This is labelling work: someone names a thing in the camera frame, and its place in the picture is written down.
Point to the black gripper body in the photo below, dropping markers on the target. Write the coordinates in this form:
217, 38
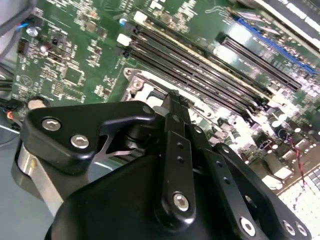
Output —
112, 205

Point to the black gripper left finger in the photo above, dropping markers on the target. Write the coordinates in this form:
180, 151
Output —
65, 117

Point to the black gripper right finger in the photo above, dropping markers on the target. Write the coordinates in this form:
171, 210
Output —
225, 180

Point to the metal socket cover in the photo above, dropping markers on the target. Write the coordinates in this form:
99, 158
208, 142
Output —
155, 83

